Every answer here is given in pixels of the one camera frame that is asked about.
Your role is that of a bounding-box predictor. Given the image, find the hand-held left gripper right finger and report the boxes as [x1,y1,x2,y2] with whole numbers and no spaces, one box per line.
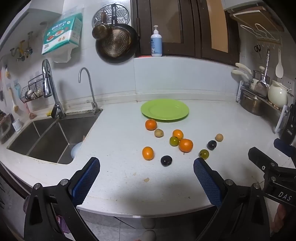
[193,158,271,241]

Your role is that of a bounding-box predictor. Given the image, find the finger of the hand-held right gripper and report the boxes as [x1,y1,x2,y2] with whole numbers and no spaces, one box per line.
[248,147,296,186]
[273,138,296,158]

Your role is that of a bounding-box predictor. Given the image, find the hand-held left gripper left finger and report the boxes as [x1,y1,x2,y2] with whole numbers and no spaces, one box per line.
[24,157,101,241]

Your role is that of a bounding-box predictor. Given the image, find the green plate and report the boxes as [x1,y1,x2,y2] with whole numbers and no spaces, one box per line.
[141,99,189,122]

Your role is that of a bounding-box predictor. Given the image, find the person's right hand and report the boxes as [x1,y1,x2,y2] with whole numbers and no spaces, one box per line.
[271,204,288,234]

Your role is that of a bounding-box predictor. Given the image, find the steel dish rack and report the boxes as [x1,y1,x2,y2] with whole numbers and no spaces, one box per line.
[236,80,289,133]

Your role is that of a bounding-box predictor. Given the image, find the white bowl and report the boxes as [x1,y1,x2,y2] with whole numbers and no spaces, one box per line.
[70,142,83,159]

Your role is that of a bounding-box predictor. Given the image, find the white ceramic jug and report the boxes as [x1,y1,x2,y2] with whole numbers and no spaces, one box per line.
[268,80,292,108]

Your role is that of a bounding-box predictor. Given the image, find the stainless steel pot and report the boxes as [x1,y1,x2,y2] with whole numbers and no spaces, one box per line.
[239,90,263,116]

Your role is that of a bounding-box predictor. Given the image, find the stainless steel double sink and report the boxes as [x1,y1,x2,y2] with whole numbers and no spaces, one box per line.
[6,113,103,165]

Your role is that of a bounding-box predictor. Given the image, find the steel spatula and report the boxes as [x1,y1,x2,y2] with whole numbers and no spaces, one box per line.
[254,49,271,96]

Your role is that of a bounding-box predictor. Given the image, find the white rice paddle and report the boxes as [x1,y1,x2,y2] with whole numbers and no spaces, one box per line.
[275,49,284,78]

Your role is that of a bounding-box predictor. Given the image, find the chrome gooseneck faucet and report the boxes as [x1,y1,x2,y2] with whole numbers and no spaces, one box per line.
[78,67,103,115]

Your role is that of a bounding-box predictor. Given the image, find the small white cup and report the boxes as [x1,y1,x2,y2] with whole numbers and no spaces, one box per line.
[11,119,23,132]

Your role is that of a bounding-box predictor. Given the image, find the wooden dish brush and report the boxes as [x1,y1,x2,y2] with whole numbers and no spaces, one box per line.
[8,87,20,113]

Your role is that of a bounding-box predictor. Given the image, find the chrome pull-down faucet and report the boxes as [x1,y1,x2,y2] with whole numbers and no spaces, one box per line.
[42,59,66,120]

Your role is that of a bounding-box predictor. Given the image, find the wooden cutting board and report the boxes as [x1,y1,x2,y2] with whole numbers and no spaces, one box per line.
[229,6,285,33]

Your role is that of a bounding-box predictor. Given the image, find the brass colander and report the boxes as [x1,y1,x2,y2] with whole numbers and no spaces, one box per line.
[102,27,132,58]

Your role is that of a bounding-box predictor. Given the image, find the black frying pan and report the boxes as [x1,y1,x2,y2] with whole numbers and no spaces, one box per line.
[95,3,138,64]

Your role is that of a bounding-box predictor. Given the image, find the blue white soap bottle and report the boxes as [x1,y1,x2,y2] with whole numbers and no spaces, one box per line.
[151,25,163,57]

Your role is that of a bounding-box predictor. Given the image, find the brass ladle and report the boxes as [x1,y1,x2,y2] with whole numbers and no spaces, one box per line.
[92,10,111,39]

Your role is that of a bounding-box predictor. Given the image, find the teal paper towel pack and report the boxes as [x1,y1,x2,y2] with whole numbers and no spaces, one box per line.
[41,13,83,63]

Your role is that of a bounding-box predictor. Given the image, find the round steel steamer rack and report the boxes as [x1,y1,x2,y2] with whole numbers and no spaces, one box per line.
[92,3,132,29]

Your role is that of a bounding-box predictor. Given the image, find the white wall outlet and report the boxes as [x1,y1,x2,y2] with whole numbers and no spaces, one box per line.
[277,77,295,90]

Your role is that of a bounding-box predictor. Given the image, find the black wire basket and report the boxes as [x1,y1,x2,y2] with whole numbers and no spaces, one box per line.
[20,74,47,103]

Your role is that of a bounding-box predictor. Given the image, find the white wire hook rack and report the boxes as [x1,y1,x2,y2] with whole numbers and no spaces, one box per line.
[239,23,284,47]

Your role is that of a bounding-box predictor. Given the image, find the dark wooden window frame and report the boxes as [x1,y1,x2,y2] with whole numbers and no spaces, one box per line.
[131,0,241,66]

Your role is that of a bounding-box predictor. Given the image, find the metal wall hooks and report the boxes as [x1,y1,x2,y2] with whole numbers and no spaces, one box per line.
[9,31,34,62]

